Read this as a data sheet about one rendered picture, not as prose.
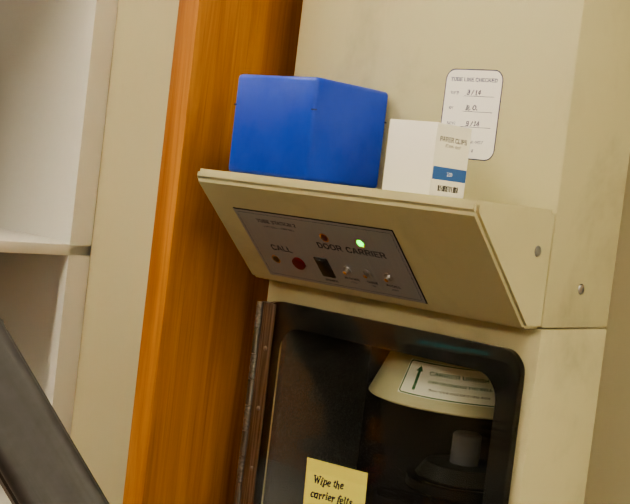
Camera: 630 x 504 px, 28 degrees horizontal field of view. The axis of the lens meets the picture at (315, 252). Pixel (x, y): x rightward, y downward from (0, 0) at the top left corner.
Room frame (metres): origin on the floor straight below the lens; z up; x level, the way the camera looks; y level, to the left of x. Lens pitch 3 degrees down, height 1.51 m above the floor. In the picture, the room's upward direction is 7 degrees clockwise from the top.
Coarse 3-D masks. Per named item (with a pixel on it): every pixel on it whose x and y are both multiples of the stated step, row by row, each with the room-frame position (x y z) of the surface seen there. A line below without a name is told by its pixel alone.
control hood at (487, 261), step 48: (240, 192) 1.14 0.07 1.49; (288, 192) 1.09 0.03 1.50; (336, 192) 1.05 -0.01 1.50; (384, 192) 1.02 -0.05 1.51; (240, 240) 1.20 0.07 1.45; (432, 240) 1.01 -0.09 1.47; (480, 240) 0.98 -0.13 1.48; (528, 240) 1.01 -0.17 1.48; (336, 288) 1.16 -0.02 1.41; (432, 288) 1.06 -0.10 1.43; (480, 288) 1.02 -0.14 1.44; (528, 288) 1.02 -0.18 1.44
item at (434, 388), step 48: (288, 336) 1.22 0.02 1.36; (336, 336) 1.18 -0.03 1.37; (384, 336) 1.14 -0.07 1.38; (432, 336) 1.10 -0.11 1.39; (288, 384) 1.21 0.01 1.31; (336, 384) 1.17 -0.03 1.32; (384, 384) 1.13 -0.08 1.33; (432, 384) 1.10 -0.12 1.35; (480, 384) 1.06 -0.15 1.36; (288, 432) 1.21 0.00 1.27; (336, 432) 1.17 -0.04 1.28; (384, 432) 1.13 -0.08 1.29; (432, 432) 1.09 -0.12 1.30; (480, 432) 1.06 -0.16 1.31; (288, 480) 1.20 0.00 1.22; (384, 480) 1.12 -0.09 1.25; (432, 480) 1.09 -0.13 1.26; (480, 480) 1.05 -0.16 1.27
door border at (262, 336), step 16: (272, 304) 1.23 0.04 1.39; (272, 320) 1.23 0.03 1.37; (256, 336) 1.24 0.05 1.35; (272, 336) 1.23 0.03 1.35; (256, 352) 1.24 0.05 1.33; (256, 368) 1.24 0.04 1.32; (256, 384) 1.24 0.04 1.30; (256, 400) 1.24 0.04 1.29; (256, 416) 1.24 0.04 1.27; (256, 432) 1.23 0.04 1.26; (240, 448) 1.24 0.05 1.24; (256, 448) 1.23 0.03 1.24; (256, 464) 1.23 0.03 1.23; (240, 496) 1.24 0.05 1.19
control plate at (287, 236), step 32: (256, 224) 1.16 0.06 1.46; (288, 224) 1.13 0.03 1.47; (320, 224) 1.09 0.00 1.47; (352, 224) 1.07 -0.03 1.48; (288, 256) 1.17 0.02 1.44; (320, 256) 1.13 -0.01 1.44; (352, 256) 1.10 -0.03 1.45; (384, 256) 1.07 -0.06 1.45; (352, 288) 1.14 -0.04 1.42; (384, 288) 1.11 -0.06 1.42; (416, 288) 1.07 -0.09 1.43
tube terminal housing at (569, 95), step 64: (320, 0) 1.24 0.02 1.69; (384, 0) 1.18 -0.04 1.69; (448, 0) 1.13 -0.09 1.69; (512, 0) 1.09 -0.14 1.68; (576, 0) 1.05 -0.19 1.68; (320, 64) 1.23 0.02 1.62; (384, 64) 1.18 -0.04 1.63; (448, 64) 1.13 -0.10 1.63; (512, 64) 1.08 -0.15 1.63; (576, 64) 1.04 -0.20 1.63; (384, 128) 1.17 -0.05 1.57; (512, 128) 1.08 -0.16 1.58; (576, 128) 1.05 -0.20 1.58; (512, 192) 1.07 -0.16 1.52; (576, 192) 1.06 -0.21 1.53; (576, 256) 1.07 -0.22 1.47; (384, 320) 1.15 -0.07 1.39; (448, 320) 1.11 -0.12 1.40; (576, 320) 1.08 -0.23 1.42; (576, 384) 1.09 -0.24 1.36; (576, 448) 1.10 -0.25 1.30
